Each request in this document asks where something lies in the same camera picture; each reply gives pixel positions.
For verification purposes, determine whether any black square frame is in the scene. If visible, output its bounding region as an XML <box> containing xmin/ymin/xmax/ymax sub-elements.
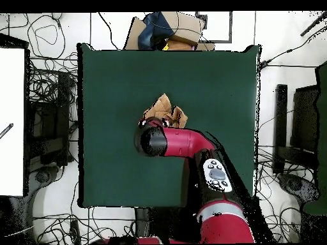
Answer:
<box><xmin>195</xmin><ymin>11</ymin><xmax>233</xmax><ymax>43</ymax></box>

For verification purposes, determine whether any dark green table cloth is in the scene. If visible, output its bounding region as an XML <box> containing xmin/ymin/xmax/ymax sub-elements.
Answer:
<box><xmin>77</xmin><ymin>42</ymin><xmax>262</xmax><ymax>209</ymax></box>

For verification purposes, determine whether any striped black rod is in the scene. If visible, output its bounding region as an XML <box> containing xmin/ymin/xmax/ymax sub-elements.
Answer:
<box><xmin>0</xmin><ymin>122</ymin><xmax>14</xmax><ymax>140</ymax></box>

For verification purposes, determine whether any tan terry towel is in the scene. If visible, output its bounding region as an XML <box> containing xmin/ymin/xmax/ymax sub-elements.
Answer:
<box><xmin>142</xmin><ymin>93</ymin><xmax>188</xmax><ymax>129</ymax></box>

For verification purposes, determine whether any black chair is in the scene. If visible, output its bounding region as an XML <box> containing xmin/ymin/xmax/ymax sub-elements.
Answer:
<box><xmin>290</xmin><ymin>85</ymin><xmax>320</xmax><ymax>154</ymax></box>

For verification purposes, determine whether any black equipment rack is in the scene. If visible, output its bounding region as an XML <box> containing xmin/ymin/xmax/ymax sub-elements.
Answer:
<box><xmin>27</xmin><ymin>71</ymin><xmax>73</xmax><ymax>167</ymax></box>

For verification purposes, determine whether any black power strip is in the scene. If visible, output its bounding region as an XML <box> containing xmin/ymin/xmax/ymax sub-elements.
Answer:
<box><xmin>69</xmin><ymin>219</ymin><xmax>82</xmax><ymax>245</ymax></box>

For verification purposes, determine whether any grey stand foot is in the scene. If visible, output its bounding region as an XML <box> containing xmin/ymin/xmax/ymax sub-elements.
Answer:
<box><xmin>29</xmin><ymin>165</ymin><xmax>61</xmax><ymax>197</ymax></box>
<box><xmin>277</xmin><ymin>172</ymin><xmax>320</xmax><ymax>205</ymax></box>

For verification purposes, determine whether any black cable with connector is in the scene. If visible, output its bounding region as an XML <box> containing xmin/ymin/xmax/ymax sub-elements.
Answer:
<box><xmin>259</xmin><ymin>25</ymin><xmax>327</xmax><ymax>69</ymax></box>

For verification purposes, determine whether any brown cardboard box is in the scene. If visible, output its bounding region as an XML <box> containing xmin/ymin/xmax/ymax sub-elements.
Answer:
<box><xmin>123</xmin><ymin>11</ymin><xmax>216</xmax><ymax>51</ymax></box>

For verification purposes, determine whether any orange garment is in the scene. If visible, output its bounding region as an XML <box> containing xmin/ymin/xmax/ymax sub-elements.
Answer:
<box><xmin>162</xmin><ymin>40</ymin><xmax>199</xmax><ymax>51</ymax></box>

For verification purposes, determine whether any dark blue garment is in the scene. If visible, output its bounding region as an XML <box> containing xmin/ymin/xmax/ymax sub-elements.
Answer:
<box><xmin>137</xmin><ymin>11</ymin><xmax>175</xmax><ymax>50</ymax></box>

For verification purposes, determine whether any white flat panel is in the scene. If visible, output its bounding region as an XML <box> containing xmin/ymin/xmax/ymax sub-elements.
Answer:
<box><xmin>0</xmin><ymin>47</ymin><xmax>26</xmax><ymax>197</ymax></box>

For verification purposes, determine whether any black upright bar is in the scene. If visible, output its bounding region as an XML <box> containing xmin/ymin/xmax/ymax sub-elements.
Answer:
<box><xmin>272</xmin><ymin>84</ymin><xmax>289</xmax><ymax>175</ymax></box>

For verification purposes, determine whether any thin black rod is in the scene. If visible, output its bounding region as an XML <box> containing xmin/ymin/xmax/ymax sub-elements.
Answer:
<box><xmin>300</xmin><ymin>11</ymin><xmax>327</xmax><ymax>37</ymax></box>

